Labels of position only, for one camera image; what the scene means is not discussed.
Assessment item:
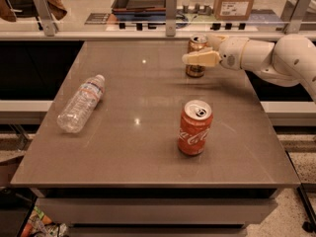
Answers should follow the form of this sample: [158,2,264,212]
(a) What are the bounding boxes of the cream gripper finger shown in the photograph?
[182,47,221,67]
[207,34,228,49]

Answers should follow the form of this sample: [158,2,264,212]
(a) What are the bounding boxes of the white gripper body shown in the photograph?
[219,38,249,70]

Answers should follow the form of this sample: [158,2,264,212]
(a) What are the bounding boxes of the orange-gold soda can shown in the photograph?
[186,35,208,78]

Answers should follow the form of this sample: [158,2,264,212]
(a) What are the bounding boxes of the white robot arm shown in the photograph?
[182,34,316,102]

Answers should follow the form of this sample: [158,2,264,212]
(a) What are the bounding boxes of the red Coca-Cola can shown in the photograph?
[178,100,213,156]

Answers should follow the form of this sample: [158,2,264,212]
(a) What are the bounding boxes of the brown cardboard box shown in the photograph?
[213,0,254,21]

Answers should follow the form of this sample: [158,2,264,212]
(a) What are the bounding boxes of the middle metal glass clamp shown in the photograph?
[166,0,177,37]

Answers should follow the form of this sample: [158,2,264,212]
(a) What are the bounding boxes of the metal glass clamp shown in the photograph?
[281,0,316,34]
[33,0,58,37]
[166,0,177,37]

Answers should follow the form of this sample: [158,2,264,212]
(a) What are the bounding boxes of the right metal glass clamp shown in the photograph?
[281,0,316,34]

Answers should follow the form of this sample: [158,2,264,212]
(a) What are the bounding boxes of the grey tray bin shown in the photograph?
[111,0,175,15]

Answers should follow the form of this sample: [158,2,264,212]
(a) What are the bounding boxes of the clear plastic water bottle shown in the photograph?
[57,75,105,133]

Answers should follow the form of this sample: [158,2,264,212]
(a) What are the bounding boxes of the brown jacket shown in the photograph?
[0,0,67,22]

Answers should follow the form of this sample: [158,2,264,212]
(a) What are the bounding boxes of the left metal glass clamp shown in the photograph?
[33,0,58,37]

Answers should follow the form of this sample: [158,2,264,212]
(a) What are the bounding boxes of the grey table drawer base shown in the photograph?
[37,197,277,237]

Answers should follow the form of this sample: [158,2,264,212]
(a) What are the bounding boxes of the colourful trash items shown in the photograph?
[19,206,69,237]

